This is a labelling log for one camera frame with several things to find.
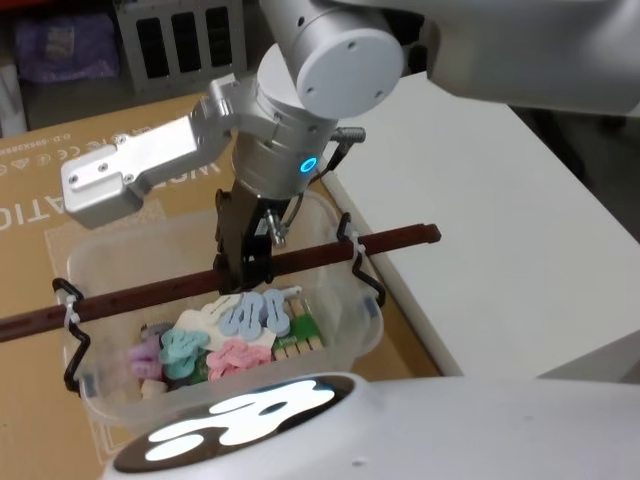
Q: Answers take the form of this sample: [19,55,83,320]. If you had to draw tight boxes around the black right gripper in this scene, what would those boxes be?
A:
[213,180,297,295]

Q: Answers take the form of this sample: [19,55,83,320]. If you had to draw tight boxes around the long brown slotted rod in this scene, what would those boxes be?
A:
[0,223,444,344]

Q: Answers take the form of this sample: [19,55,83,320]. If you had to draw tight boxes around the blue plastic clip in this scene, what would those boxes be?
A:
[263,289,292,335]
[238,293,267,345]
[222,298,247,337]

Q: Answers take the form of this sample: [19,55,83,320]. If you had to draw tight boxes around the white clip card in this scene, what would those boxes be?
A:
[173,285,304,352]

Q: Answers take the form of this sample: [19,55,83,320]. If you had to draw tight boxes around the green clip card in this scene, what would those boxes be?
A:
[270,295,327,362]

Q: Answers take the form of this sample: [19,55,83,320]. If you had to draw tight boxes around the pink plastic clips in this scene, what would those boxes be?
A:
[204,338,274,384]

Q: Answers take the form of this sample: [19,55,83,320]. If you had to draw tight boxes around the clear plastic bin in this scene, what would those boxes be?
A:
[61,191,385,437]

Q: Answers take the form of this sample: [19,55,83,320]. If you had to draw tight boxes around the teal plastic clips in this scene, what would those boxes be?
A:
[158,328,209,385]

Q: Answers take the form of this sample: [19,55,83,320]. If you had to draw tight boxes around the white zip tie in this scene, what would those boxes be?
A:
[57,294,84,332]
[344,229,371,275]

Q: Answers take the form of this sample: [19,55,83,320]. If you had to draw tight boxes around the purple plastic clips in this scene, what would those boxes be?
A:
[127,335,164,380]

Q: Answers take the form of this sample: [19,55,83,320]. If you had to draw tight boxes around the brown cardboard box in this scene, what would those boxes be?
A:
[0,92,444,480]

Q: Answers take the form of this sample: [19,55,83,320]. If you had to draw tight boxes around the white robot body with lit logo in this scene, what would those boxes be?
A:
[99,370,640,480]

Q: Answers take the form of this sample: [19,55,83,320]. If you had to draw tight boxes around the grey vented metal cabinet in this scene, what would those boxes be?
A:
[115,0,250,95]

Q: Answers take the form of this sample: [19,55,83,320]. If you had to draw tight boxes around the white table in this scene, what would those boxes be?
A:
[318,72,640,379]

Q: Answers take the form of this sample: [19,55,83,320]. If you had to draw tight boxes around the purple plastic bag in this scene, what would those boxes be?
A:
[11,11,122,85]

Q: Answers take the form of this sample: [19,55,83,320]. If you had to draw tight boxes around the black wire bracket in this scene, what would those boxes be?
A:
[335,212,388,307]
[51,277,94,397]

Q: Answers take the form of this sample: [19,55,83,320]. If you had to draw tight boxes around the thin dark gripper cable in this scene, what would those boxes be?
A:
[264,126,369,249]

